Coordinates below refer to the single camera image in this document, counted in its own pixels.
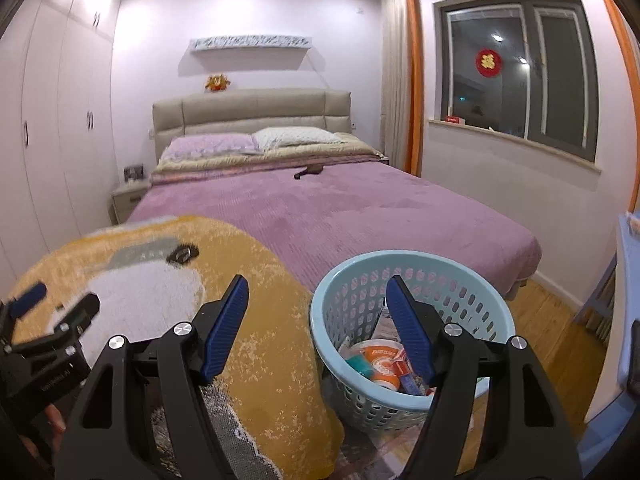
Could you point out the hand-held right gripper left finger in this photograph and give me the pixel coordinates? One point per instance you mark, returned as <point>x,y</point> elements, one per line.
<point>225,330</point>

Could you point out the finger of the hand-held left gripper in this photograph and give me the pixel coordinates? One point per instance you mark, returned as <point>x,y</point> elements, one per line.
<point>30,296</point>
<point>77,315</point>

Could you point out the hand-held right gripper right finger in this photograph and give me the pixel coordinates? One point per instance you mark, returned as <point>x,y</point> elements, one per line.
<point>410,335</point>

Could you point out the orange white packet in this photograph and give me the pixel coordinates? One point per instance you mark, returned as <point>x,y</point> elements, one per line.
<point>382,360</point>

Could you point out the light blue plastic basket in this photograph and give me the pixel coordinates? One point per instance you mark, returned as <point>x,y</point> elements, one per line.
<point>400,258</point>

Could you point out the person's left hand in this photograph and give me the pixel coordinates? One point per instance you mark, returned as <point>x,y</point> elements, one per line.
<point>56,420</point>

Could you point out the grey printed packet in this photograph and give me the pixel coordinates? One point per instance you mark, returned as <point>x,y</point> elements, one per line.
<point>386,327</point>

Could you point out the red carton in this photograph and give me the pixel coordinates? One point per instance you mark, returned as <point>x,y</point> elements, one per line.
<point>400,362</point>

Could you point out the blue packet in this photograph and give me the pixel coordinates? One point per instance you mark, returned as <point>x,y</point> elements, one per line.
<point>414,386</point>

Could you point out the yellow printed blanket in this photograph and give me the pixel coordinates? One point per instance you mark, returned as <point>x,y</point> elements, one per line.
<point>280,335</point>

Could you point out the teal packet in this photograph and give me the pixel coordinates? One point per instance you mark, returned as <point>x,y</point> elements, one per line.
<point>361,364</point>

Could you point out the purple bed blanket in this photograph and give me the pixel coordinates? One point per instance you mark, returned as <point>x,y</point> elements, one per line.
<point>375,220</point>

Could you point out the beige nightstand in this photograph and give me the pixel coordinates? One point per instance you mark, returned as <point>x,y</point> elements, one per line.
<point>127,200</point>

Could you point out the white wardrobe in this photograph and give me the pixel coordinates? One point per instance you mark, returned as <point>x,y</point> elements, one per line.
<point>60,135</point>

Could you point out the dark brown object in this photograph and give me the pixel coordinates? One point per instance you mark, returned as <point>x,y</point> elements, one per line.
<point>312,170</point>

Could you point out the purple pillow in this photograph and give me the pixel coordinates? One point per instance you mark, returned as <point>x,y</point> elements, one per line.
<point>210,146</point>

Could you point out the beige quilt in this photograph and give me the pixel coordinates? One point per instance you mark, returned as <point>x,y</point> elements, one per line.
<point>350,152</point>

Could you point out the white pillow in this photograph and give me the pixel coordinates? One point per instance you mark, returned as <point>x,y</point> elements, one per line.
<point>295,136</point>

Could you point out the small red box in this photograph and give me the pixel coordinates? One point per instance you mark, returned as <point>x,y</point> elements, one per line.
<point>455,120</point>

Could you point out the light blue desk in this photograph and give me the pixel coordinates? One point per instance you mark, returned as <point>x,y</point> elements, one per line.
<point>625,285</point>

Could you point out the beige upholstered bed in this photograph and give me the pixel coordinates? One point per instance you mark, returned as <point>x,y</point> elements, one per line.
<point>250,110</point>

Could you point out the orange curtain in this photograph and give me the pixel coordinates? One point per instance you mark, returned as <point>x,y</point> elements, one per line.
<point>414,85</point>
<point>622,35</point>

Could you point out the beige curtain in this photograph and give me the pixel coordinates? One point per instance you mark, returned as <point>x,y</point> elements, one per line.
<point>395,85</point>

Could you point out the round red window sticker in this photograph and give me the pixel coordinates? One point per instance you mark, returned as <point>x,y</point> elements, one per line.
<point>488,62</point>

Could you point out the grey framed window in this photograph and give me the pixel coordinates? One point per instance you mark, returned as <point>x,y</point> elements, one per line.
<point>562,60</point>

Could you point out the dark photo frame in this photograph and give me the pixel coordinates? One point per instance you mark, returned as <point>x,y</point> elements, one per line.
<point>134,173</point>

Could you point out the orange wall decoration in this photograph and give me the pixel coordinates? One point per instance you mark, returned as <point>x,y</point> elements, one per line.
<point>216,83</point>

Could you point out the white carved wall shelf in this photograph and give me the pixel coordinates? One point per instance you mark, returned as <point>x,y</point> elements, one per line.
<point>250,41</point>

